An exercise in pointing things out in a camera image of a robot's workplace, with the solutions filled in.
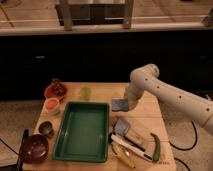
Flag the dark red bowl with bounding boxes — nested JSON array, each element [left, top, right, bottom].
[[22, 134, 49, 163]]

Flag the green chili pepper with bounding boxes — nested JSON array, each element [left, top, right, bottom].
[[151, 133, 161, 162]]

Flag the small green cup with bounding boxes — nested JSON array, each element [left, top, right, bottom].
[[80, 87, 91, 101]]

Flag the grey scrub brush block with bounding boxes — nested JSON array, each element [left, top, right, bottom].
[[113, 117, 147, 151]]

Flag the black tool at table edge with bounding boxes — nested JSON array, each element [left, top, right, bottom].
[[16, 129, 29, 171]]

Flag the wooden frame stand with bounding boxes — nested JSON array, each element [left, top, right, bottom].
[[55, 0, 134, 31]]

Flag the small dark metal cup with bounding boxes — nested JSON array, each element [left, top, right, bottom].
[[38, 121, 54, 138]]

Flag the red bowl with pinecone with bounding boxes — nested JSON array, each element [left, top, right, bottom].
[[44, 79, 67, 100]]

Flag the green plastic tray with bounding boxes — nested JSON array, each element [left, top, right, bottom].
[[52, 102, 109, 163]]

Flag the yellow banana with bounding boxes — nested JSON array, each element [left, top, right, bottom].
[[111, 142, 135, 169]]

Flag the black cable on floor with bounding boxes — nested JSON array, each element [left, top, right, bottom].
[[168, 120, 213, 168]]

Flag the blue sponge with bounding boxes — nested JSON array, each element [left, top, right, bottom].
[[111, 99, 129, 112]]

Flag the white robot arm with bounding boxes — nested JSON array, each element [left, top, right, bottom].
[[124, 64, 213, 135]]

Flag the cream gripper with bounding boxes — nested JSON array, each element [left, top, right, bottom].
[[124, 84, 142, 110]]

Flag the white cup orange contents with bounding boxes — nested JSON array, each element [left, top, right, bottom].
[[44, 98, 60, 115]]

